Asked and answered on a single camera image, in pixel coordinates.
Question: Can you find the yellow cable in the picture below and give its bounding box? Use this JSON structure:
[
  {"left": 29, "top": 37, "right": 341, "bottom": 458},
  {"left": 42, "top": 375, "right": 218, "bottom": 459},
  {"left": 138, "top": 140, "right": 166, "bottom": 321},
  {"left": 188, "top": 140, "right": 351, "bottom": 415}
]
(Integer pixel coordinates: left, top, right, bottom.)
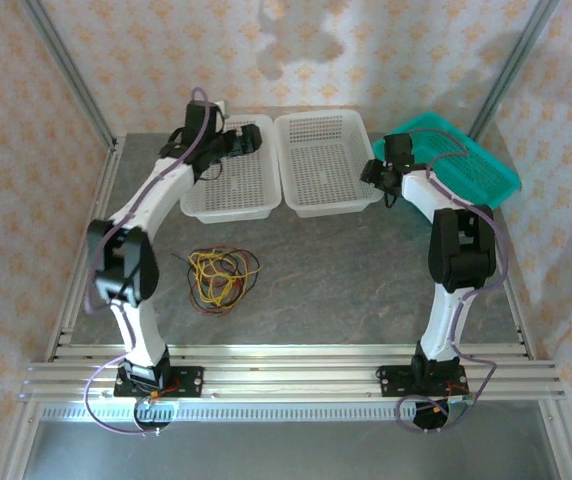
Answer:
[
  {"left": 193, "top": 252, "right": 251, "bottom": 304},
  {"left": 187, "top": 248, "right": 251, "bottom": 306},
  {"left": 190, "top": 249, "right": 247, "bottom": 307}
]

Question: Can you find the white perforated plastic basket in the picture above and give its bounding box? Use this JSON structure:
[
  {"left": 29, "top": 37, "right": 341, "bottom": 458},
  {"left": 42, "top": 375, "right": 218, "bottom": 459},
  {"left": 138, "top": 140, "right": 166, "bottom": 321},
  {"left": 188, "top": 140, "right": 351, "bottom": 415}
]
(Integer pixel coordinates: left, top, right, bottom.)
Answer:
[
  {"left": 273, "top": 108, "right": 385, "bottom": 219},
  {"left": 179, "top": 113, "right": 283, "bottom": 225}
]

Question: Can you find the teal perforated plastic basket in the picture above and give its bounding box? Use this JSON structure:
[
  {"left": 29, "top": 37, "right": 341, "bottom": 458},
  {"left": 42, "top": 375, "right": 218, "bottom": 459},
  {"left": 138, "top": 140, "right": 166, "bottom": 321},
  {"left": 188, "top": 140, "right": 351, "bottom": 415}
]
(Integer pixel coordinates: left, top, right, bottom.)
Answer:
[{"left": 371, "top": 112, "right": 522, "bottom": 221}]

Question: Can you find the grey metal panel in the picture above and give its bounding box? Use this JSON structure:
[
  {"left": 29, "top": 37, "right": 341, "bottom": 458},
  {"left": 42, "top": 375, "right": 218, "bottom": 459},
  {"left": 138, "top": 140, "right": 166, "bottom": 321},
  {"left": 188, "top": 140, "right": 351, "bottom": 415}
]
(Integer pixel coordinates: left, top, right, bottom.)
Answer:
[{"left": 18, "top": 418, "right": 565, "bottom": 480}]

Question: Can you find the aluminium frame post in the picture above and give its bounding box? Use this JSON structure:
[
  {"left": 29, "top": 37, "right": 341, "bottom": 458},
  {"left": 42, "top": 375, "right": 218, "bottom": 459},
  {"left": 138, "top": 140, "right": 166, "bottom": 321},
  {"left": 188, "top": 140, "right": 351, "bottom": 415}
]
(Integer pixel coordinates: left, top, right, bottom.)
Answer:
[
  {"left": 19, "top": 0, "right": 119, "bottom": 149},
  {"left": 467, "top": 0, "right": 561, "bottom": 144}
]

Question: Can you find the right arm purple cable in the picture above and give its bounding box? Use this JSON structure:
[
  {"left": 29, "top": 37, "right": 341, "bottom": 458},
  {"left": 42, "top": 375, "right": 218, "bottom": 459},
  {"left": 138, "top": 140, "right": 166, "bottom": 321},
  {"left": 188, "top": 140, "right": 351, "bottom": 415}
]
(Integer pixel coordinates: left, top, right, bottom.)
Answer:
[{"left": 395, "top": 127, "right": 511, "bottom": 434}]

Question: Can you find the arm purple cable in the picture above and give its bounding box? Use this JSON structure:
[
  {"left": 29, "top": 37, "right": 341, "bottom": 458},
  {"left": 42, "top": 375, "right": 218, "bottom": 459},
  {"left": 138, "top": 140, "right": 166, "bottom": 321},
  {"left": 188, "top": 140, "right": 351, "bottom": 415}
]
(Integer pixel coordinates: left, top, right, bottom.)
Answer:
[
  {"left": 395, "top": 127, "right": 511, "bottom": 434},
  {"left": 83, "top": 87, "right": 217, "bottom": 436}
]

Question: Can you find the aluminium table side rail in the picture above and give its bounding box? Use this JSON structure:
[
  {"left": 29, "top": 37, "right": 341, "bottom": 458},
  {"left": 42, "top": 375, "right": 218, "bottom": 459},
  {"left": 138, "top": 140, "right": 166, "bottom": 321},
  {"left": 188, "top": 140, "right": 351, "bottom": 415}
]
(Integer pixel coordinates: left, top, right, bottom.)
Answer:
[
  {"left": 47, "top": 138, "right": 123, "bottom": 362},
  {"left": 485, "top": 204, "right": 536, "bottom": 361}
]

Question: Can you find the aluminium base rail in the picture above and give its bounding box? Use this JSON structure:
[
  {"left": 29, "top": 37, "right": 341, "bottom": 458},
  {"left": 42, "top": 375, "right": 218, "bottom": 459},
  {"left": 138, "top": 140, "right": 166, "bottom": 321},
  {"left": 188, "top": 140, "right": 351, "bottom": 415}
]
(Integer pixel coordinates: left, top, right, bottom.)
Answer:
[{"left": 19, "top": 343, "right": 566, "bottom": 402}]

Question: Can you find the grey slotted cable duct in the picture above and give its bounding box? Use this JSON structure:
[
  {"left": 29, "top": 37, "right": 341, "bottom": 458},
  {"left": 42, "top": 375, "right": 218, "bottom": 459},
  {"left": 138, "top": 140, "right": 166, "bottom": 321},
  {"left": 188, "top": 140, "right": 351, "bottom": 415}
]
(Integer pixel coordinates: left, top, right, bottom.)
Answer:
[{"left": 40, "top": 402, "right": 470, "bottom": 422}]

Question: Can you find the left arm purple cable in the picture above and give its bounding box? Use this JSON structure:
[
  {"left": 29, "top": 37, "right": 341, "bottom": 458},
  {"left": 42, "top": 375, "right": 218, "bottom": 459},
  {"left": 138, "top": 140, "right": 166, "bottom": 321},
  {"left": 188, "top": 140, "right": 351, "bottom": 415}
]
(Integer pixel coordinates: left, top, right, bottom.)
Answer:
[{"left": 83, "top": 87, "right": 217, "bottom": 436}]

